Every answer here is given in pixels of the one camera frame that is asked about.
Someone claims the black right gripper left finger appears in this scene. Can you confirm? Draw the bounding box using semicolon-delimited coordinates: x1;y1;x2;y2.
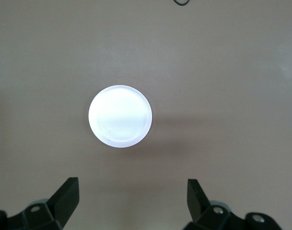
0;176;80;230

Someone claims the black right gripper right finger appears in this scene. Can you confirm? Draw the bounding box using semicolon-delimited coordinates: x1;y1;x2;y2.
187;178;283;230

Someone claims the pink round plate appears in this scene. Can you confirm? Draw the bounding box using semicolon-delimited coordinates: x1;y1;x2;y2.
88;85;153;149

